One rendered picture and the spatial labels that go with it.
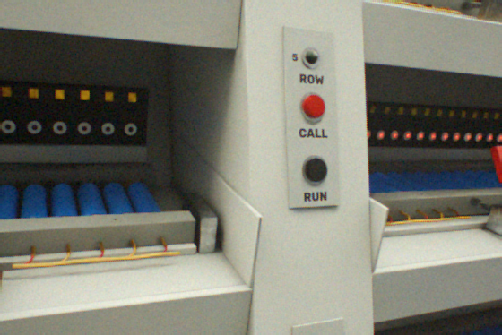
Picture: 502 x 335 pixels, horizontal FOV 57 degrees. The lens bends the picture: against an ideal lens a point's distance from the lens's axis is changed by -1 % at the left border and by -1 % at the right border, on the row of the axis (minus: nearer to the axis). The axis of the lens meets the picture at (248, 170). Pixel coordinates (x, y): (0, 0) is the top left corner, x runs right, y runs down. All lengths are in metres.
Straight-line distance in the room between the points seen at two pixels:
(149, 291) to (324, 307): 0.12
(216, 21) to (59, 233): 0.17
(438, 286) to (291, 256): 0.14
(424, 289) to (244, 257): 0.16
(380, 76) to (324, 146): 0.32
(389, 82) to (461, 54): 0.21
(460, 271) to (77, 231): 0.29
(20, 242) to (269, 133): 0.17
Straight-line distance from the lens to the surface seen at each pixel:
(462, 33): 0.44
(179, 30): 0.31
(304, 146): 0.32
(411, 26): 0.40
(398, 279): 0.37
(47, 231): 0.32
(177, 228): 0.33
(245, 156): 0.31
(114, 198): 0.38
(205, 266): 0.32
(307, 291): 0.32
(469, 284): 0.44
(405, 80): 0.66
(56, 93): 0.43
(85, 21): 0.30
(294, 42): 0.33
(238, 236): 0.31
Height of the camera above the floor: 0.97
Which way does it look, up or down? 2 degrees up
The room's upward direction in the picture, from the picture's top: 2 degrees counter-clockwise
